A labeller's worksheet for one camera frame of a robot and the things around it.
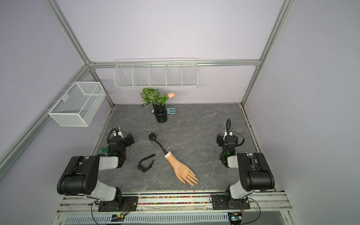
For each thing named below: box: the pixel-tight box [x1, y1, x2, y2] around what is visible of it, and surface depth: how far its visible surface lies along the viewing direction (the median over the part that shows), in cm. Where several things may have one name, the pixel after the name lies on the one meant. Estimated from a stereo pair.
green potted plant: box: [139, 87, 169, 108], surface depth 92 cm
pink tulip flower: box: [167, 92, 176, 99], surface depth 91 cm
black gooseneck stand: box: [147, 131, 169, 155], surface depth 98 cm
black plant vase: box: [152, 103, 168, 124], surface depth 105 cm
